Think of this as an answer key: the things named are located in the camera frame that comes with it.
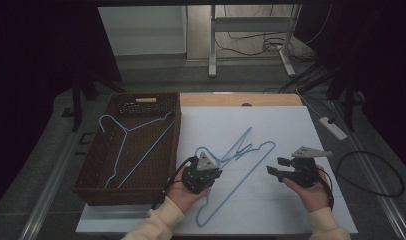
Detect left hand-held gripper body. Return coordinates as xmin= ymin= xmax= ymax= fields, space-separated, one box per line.
xmin=181 ymin=151 xmax=224 ymax=195

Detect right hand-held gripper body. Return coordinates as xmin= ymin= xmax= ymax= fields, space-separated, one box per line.
xmin=283 ymin=146 xmax=334 ymax=189

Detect blue wire hanger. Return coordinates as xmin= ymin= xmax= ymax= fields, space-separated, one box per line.
xmin=98 ymin=111 xmax=176 ymax=190
xmin=194 ymin=140 xmax=277 ymax=228
xmin=219 ymin=126 xmax=255 ymax=166

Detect brown woven basket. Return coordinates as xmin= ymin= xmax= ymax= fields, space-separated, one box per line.
xmin=72 ymin=92 xmax=182 ymax=207

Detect person's right hand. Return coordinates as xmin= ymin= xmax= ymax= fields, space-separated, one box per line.
xmin=281 ymin=164 xmax=331 ymax=214

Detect person's left hand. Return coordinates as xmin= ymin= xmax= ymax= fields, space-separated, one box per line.
xmin=166 ymin=169 xmax=211 ymax=213

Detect white board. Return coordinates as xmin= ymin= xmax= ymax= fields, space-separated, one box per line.
xmin=75 ymin=105 xmax=359 ymax=235

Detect white power strip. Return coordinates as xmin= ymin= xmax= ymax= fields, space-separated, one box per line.
xmin=318 ymin=116 xmax=349 ymax=141

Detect black stand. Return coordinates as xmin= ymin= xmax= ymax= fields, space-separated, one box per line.
xmin=71 ymin=64 xmax=127 ymax=132
xmin=325 ymin=64 xmax=364 ymax=132

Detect white panel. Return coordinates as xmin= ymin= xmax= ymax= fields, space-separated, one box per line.
xmin=97 ymin=5 xmax=188 ymax=57

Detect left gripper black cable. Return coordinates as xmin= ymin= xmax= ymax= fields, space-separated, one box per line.
xmin=150 ymin=155 xmax=198 ymax=211

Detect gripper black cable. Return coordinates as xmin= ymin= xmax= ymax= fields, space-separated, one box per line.
xmin=150 ymin=155 xmax=198 ymax=211
xmin=316 ymin=165 xmax=336 ymax=212

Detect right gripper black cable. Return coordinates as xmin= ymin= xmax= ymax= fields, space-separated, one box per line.
xmin=316 ymin=165 xmax=336 ymax=212

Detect white power strip cable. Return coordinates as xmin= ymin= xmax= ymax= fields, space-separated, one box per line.
xmin=294 ymin=87 xmax=326 ymax=120

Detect black looped cable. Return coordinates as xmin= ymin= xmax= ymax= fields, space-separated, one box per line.
xmin=335 ymin=150 xmax=406 ymax=198

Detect black floor cables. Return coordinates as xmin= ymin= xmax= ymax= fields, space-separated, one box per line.
xmin=213 ymin=4 xmax=335 ymax=94

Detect white metal table frame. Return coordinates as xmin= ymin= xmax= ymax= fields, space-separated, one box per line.
xmin=208 ymin=4 xmax=303 ymax=79

